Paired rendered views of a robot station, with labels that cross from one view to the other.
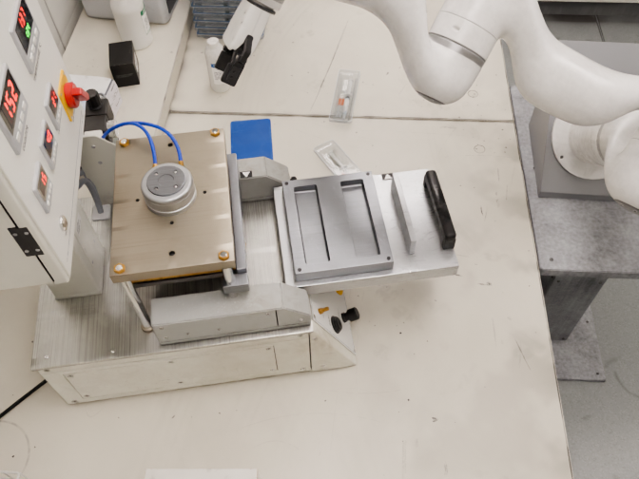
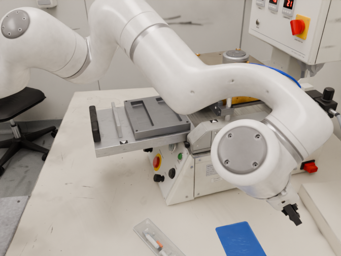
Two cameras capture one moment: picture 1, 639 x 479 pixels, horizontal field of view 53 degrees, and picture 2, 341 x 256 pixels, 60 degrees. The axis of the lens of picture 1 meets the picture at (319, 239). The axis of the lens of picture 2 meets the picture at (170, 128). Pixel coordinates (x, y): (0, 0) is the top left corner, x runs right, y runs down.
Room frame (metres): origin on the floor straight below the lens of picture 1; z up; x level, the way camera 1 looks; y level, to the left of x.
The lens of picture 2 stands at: (1.46, -0.10, 1.45)
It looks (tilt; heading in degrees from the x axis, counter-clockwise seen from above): 33 degrees down; 172
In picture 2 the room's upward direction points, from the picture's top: 2 degrees counter-clockwise
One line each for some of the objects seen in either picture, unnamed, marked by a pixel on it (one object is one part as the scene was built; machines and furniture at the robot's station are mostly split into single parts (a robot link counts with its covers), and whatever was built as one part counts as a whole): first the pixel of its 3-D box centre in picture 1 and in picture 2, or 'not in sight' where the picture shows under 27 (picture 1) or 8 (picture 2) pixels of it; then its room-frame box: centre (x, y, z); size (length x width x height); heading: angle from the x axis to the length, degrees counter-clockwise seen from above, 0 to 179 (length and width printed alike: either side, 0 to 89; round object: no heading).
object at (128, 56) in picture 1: (124, 64); not in sight; (1.29, 0.48, 0.83); 0.09 x 0.06 x 0.07; 11
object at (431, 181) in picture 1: (439, 208); (94, 122); (0.69, -0.21, 0.99); 0.15 x 0.02 x 0.04; 7
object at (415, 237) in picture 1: (361, 223); (140, 120); (0.67, -0.08, 0.97); 0.30 x 0.22 x 0.08; 97
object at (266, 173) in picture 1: (226, 182); (228, 132); (0.78, 0.17, 0.96); 0.26 x 0.05 x 0.07; 97
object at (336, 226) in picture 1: (335, 223); (155, 114); (0.67, -0.03, 0.98); 0.20 x 0.17 x 0.03; 7
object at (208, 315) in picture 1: (232, 312); not in sight; (0.51, 0.14, 0.96); 0.25 x 0.05 x 0.07; 97
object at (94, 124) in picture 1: (105, 132); (313, 109); (0.84, 0.38, 1.05); 0.15 x 0.05 x 0.15; 7
